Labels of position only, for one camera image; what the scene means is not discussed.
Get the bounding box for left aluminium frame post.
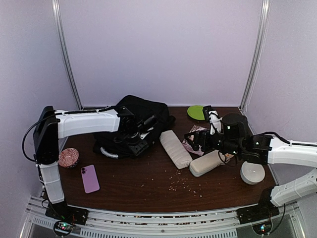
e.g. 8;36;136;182
52;0;83;109

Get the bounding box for right aluminium frame post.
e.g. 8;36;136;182
239;0;271;113

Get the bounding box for pink smartphone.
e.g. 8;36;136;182
81;165;100;194

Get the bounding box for beige fabric pencil pouch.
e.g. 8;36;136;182
159;130;193;169

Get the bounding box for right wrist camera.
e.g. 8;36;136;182
203;106;222;135

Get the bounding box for green plate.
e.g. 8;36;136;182
187;105;205;120

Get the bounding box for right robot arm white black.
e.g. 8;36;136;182
184;112;317;219

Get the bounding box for front aluminium rail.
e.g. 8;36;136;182
21;195;304;238

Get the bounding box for black student backpack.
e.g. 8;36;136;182
93;95;176;159

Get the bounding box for purple illustrated paperback book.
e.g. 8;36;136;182
182;125;207;156

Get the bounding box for white bowl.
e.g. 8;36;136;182
240;162;265;185

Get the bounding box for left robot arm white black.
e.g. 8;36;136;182
33;106;158;220

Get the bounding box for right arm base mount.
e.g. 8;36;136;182
236;187;280;236

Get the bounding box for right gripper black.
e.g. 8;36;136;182
185;128;242;157

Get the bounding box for aluminium frame post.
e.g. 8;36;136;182
52;0;83;109
239;0;271;113

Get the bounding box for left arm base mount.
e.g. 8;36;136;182
45;204;89;238

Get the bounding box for red patterned small bowl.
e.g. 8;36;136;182
58;148;79;169

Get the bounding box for beige glasses case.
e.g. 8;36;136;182
189;150;227;177

